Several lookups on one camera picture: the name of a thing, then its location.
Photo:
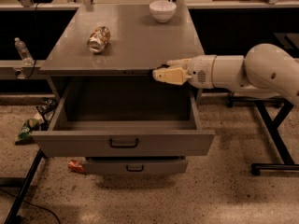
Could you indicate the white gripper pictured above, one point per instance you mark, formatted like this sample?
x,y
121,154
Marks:
x,y
202,71

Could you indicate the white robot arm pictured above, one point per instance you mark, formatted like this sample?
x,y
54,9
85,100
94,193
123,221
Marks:
x,y
264,72

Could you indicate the grey metal drawer cabinet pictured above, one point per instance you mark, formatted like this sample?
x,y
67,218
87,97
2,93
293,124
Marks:
x,y
138,43

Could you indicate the open grey top drawer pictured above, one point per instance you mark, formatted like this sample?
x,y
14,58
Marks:
x,y
124,117

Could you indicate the grey lower drawer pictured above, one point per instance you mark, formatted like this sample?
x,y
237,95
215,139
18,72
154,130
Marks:
x,y
135,166

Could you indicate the white ceramic bowl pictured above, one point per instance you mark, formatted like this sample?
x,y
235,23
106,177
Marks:
x,y
162,11

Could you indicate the black metal stand right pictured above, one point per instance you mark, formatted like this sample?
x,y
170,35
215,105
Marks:
x,y
272,125

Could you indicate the dark snack bags pile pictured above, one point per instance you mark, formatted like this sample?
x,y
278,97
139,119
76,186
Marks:
x,y
45,112

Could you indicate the orange snack wrapper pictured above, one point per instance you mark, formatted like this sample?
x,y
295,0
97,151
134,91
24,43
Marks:
x,y
75,166

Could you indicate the clear plastic water bottle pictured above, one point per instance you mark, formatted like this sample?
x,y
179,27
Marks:
x,y
23,52

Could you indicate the green chip bag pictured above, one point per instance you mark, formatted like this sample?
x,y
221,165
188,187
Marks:
x,y
24,135

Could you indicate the black table leg left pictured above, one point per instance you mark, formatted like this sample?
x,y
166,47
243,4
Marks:
x,y
23,183

